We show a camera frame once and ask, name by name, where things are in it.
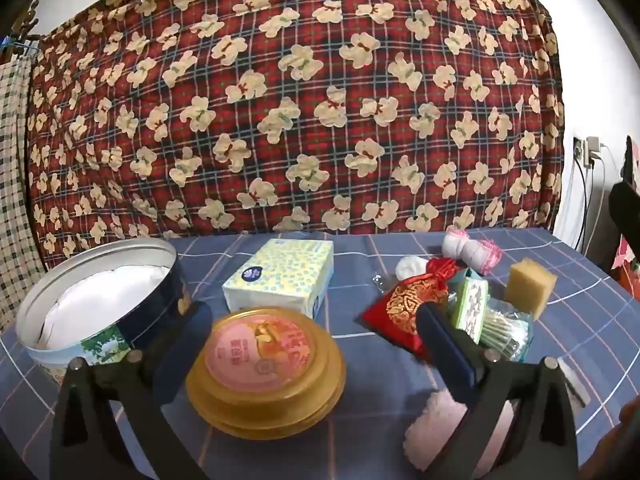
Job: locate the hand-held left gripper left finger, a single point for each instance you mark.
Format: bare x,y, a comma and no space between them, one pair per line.
195,325

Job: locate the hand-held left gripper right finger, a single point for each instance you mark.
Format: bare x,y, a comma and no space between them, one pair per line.
440,340

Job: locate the white cotton roll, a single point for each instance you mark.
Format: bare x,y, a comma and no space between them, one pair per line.
407,266

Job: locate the white pink-edged cloth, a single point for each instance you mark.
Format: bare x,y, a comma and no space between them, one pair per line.
470,250

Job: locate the yellow sponge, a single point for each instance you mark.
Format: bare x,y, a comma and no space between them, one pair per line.
530,285

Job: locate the round metal tin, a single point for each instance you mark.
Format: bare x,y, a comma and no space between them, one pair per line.
115,252

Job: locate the small green white box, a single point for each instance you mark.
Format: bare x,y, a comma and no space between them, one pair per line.
470,305

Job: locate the red embroidered pouch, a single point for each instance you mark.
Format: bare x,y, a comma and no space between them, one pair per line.
400,305

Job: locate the cotton swab bag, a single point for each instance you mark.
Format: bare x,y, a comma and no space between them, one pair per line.
505,330

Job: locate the gold round lid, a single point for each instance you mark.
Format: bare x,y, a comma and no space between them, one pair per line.
260,345

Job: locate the pale fluffy towel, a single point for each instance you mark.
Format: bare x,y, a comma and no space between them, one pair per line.
435,425

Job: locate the white paper liner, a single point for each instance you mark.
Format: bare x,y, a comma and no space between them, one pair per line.
100,300

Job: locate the dotted tissue pack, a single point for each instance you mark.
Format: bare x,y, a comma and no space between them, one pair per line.
280,270

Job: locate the blue checked bedsheet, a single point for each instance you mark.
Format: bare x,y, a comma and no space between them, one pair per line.
350,280

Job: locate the black chair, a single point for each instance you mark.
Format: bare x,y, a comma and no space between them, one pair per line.
625,210

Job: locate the bear print plaid blanket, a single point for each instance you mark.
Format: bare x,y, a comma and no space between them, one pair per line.
300,110

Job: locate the checkered curtain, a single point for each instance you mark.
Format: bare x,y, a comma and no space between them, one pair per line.
12,160

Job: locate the pink patchwork cloth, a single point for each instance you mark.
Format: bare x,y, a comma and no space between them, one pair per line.
634,160

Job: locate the wall socket with chargers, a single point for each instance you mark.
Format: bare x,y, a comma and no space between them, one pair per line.
593,147

